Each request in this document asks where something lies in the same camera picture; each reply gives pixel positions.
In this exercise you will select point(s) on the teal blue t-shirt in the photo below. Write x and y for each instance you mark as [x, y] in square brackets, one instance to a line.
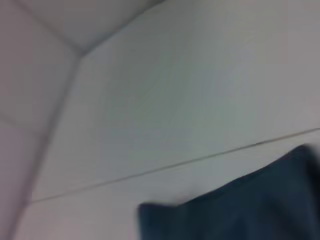
[237, 207]

